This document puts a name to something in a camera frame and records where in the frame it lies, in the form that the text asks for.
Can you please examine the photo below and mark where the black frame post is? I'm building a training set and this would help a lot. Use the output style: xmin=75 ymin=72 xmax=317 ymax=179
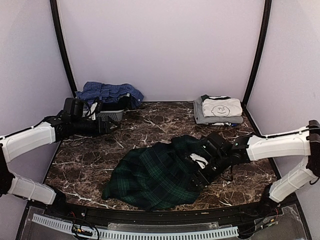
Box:
xmin=49 ymin=0 xmax=78 ymax=98
xmin=242 ymin=0 xmax=272 ymax=106

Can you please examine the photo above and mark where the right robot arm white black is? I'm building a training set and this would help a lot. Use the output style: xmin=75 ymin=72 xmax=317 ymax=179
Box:
xmin=189 ymin=120 xmax=320 ymax=217

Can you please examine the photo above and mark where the left black frame post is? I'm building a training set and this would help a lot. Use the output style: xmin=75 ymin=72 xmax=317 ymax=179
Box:
xmin=49 ymin=0 xmax=78 ymax=98

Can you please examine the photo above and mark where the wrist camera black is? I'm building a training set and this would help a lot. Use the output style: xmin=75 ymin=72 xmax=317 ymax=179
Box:
xmin=63 ymin=97 xmax=84 ymax=118
xmin=202 ymin=132 xmax=232 ymax=158

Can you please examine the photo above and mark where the dark green plaid garment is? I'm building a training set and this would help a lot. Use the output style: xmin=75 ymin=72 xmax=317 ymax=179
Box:
xmin=101 ymin=135 xmax=210 ymax=211

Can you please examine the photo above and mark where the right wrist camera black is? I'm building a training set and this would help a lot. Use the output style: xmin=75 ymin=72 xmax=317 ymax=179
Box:
xmin=202 ymin=132 xmax=232 ymax=158

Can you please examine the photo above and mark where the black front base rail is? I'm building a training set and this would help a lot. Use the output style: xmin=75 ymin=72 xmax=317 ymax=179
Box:
xmin=21 ymin=192 xmax=283 ymax=226

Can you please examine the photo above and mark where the blue checkered shirt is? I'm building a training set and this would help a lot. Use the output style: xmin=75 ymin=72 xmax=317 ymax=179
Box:
xmin=75 ymin=81 xmax=145 ymax=109

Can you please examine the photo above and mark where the white and green raglan shirt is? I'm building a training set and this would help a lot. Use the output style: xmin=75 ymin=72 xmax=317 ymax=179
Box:
xmin=200 ymin=95 xmax=243 ymax=117

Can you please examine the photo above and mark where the black garment in basket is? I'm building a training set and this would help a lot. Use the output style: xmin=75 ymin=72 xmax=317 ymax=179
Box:
xmin=117 ymin=96 xmax=132 ymax=110

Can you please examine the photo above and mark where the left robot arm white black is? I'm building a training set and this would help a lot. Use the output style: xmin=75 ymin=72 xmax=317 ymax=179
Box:
xmin=0 ymin=116 xmax=120 ymax=218

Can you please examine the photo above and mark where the right black frame post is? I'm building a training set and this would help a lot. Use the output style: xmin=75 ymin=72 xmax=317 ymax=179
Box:
xmin=242 ymin=0 xmax=272 ymax=106

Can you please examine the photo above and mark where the white perforated laundry basket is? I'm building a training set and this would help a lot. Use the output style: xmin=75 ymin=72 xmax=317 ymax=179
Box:
xmin=96 ymin=109 xmax=125 ymax=122

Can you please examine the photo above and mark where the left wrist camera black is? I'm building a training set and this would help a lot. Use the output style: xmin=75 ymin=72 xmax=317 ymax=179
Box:
xmin=63 ymin=97 xmax=84 ymax=118

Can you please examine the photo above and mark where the folded grey polo shirt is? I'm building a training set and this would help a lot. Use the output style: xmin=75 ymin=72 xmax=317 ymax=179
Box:
xmin=193 ymin=97 xmax=244 ymax=126

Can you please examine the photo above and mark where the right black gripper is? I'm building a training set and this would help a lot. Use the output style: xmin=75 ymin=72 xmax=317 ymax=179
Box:
xmin=186 ymin=151 xmax=230 ymax=191

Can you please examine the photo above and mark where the white slotted cable duct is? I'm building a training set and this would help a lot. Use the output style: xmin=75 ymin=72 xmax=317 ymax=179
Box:
xmin=32 ymin=214 xmax=239 ymax=240

